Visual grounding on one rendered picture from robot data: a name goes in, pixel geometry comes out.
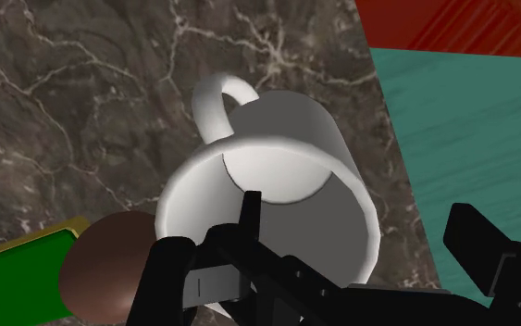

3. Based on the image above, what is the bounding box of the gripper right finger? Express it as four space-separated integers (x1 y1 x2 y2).
442 202 521 317

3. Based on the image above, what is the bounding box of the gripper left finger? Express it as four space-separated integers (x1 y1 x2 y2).
126 190 349 326

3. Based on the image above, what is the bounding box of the brown round ball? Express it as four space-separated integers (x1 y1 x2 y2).
57 210 160 325

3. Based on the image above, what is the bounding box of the white mug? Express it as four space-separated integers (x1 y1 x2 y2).
154 71 382 320

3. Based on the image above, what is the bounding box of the green box with yellow rim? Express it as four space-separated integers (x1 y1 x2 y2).
0 215 91 326

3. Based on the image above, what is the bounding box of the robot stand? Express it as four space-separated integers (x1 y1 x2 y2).
354 0 521 60

